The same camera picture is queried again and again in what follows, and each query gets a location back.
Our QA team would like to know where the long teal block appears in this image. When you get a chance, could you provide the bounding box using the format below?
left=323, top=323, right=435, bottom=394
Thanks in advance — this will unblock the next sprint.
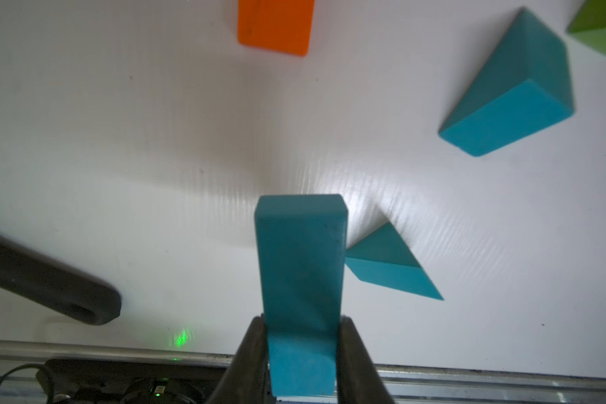
left=254, top=195, right=348, bottom=398

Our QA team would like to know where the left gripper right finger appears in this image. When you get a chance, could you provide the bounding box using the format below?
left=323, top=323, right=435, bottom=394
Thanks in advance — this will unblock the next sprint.
left=337, top=316, right=394, bottom=404

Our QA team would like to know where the light green cube centre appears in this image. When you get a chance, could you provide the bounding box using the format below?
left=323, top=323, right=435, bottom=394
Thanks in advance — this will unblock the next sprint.
left=567, top=0, right=606, bottom=56

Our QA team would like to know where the dark green hand tool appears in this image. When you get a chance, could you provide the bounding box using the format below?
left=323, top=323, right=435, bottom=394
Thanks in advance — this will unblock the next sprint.
left=0, top=236, right=122, bottom=326

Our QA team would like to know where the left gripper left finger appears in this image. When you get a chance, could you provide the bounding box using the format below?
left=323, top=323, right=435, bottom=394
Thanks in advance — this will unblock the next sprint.
left=207, top=316, right=268, bottom=404

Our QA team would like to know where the orange long block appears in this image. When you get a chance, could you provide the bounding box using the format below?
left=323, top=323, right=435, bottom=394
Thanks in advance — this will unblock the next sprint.
left=237, top=0, right=315, bottom=57

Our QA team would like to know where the teal triangle block lower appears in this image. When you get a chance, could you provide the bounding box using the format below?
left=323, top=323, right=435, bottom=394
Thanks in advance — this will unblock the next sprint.
left=345, top=222, right=444, bottom=301

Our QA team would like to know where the small teal cube block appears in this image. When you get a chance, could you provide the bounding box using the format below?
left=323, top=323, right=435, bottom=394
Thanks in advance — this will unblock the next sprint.
left=439, top=8, right=576, bottom=157

